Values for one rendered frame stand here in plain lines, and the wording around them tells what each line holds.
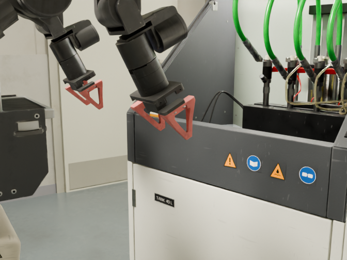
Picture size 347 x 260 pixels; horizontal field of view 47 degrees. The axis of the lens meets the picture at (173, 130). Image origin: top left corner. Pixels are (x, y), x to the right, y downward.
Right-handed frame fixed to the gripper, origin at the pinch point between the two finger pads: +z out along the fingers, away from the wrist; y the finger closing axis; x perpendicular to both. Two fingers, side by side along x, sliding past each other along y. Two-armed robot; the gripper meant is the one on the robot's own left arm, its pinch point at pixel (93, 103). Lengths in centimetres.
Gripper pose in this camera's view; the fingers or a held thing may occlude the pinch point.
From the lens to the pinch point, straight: 116.2
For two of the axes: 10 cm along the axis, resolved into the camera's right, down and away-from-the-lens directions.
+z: 3.9, 8.3, 4.1
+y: -5.3, -1.7, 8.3
